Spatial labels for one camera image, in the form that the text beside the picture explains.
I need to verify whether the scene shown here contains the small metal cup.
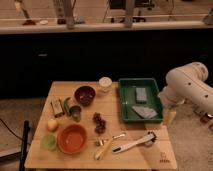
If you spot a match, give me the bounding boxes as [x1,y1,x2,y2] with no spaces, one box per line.
[69,105,81,122]

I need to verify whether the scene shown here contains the black chair frame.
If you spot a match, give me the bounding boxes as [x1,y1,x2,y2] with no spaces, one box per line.
[0,120,30,171]

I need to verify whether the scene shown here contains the green pepper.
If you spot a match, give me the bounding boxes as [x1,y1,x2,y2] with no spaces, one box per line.
[64,97,70,116]

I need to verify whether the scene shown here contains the yellow handled peeler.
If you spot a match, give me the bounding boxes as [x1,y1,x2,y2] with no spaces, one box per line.
[94,139,113,160]

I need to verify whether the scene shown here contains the green plastic tray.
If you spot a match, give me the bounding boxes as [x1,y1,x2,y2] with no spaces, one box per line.
[118,78,163,123]

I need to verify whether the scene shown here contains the light green small cup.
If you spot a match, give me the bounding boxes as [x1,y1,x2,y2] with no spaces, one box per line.
[40,134,57,151]

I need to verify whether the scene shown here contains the metal spoon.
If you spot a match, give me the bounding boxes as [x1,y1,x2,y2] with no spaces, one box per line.
[95,132,127,147]

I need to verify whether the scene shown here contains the white lidded jar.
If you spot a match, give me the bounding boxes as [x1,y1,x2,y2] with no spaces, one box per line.
[99,77,112,93]

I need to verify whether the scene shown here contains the brown box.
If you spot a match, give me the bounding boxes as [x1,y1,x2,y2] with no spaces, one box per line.
[51,99,64,118]

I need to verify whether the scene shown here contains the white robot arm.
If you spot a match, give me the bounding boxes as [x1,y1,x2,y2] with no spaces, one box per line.
[158,62,213,125]

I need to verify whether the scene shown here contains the grey sponge block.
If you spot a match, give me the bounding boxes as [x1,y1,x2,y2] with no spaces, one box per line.
[136,88,147,102]

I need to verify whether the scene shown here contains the purple bowl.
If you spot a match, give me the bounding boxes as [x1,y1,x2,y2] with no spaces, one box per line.
[74,86,96,106]

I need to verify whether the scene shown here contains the dark red grapes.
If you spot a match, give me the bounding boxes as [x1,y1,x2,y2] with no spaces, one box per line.
[93,113,106,134]

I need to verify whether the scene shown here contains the yellow lemon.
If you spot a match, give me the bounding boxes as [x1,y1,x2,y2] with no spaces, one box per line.
[47,119,59,132]

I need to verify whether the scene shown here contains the orange bowl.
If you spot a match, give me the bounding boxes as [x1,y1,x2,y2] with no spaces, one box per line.
[57,124,87,155]

